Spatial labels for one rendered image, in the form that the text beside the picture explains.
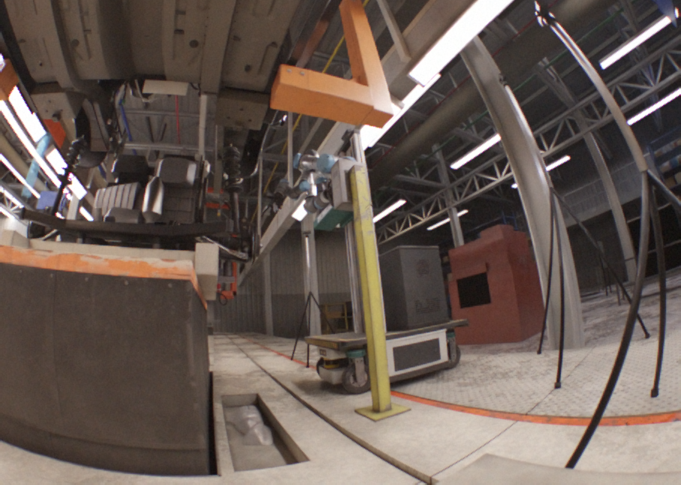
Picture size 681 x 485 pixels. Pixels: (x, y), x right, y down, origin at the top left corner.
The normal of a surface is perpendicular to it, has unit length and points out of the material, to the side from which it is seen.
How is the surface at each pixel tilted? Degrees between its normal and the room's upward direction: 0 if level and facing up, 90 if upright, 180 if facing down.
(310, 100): 180
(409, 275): 90
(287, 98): 180
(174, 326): 90
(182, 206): 90
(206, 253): 90
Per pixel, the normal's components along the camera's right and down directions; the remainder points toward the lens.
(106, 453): 0.42, -0.31
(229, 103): 0.09, 0.95
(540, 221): -0.90, -0.06
